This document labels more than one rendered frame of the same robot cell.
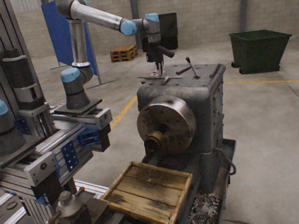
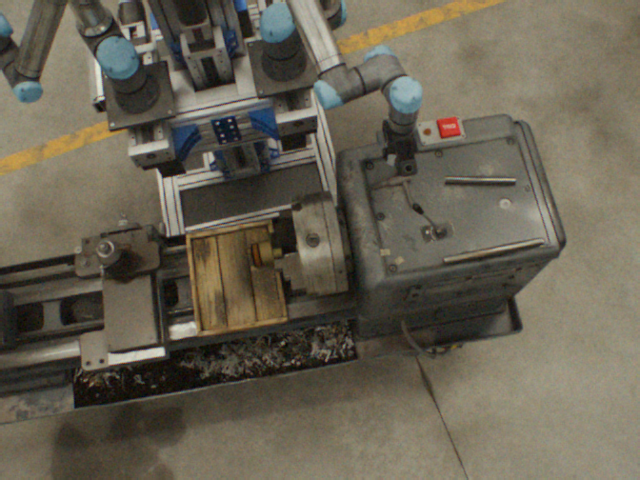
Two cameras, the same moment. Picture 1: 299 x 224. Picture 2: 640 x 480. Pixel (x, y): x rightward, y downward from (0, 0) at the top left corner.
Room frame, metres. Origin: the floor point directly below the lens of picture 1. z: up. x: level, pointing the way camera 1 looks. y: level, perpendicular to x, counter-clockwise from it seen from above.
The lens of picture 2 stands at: (0.70, -0.62, 2.92)
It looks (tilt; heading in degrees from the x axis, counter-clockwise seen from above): 70 degrees down; 59
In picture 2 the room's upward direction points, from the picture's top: 8 degrees counter-clockwise
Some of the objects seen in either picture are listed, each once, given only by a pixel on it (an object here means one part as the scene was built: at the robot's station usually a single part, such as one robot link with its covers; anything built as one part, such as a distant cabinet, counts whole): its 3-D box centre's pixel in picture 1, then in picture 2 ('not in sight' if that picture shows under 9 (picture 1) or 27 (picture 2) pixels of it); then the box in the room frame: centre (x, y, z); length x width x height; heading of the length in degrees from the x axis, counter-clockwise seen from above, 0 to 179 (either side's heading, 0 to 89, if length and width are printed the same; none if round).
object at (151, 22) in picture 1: (151, 24); (404, 100); (1.34, -0.07, 1.59); 0.09 x 0.08 x 0.11; 76
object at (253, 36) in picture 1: (254, 52); not in sight; (5.39, -2.79, 0.43); 1.34 x 0.94 x 0.85; 174
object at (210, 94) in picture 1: (185, 101); (440, 218); (1.39, -0.25, 1.06); 0.59 x 0.48 x 0.39; 151
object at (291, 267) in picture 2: (176, 135); (295, 276); (0.92, -0.11, 1.08); 0.12 x 0.11 x 0.05; 61
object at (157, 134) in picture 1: (154, 141); (267, 252); (0.90, 0.00, 1.08); 0.09 x 0.09 x 0.09; 61
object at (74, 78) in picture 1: (72, 80); (281, 29); (1.34, 0.47, 1.33); 0.13 x 0.12 x 0.14; 166
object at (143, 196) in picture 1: (148, 189); (235, 277); (0.79, 0.06, 0.89); 0.36 x 0.30 x 0.04; 61
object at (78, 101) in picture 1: (76, 97); (283, 52); (1.34, 0.47, 1.21); 0.15 x 0.15 x 0.10
